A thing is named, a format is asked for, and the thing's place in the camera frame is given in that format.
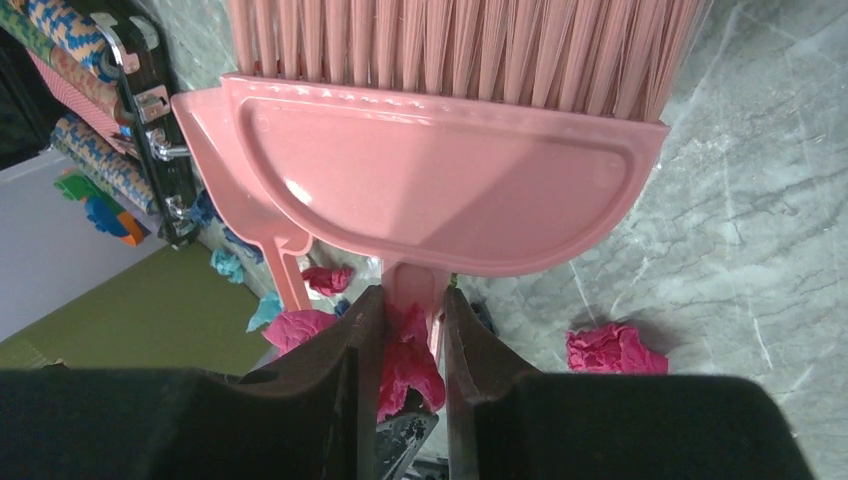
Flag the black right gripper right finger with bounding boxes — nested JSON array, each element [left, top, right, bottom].
[[443, 288, 813, 479]]

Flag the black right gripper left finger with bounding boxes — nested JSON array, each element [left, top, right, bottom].
[[1, 286, 387, 479]]

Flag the pink hand brush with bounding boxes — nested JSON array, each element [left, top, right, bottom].
[[219, 0, 711, 366]]

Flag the pink plastic dustpan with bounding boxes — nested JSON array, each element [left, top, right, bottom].
[[171, 87, 313, 311]]

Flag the dark blue paper scrap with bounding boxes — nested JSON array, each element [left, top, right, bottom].
[[222, 226, 264, 264], [189, 190, 221, 228], [334, 298, 351, 318]]

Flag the black paper scrap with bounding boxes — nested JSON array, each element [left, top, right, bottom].
[[470, 302, 498, 336]]

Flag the light blue paper scrap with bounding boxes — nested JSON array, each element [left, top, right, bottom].
[[210, 248, 245, 284], [246, 290, 284, 333]]

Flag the olive green waste basket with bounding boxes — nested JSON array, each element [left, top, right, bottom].
[[1, 244, 270, 375]]

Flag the green blue toy bricks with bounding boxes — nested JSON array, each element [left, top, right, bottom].
[[54, 168, 149, 247]]

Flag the black poker chip case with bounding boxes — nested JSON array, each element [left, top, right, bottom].
[[0, 0, 201, 250]]

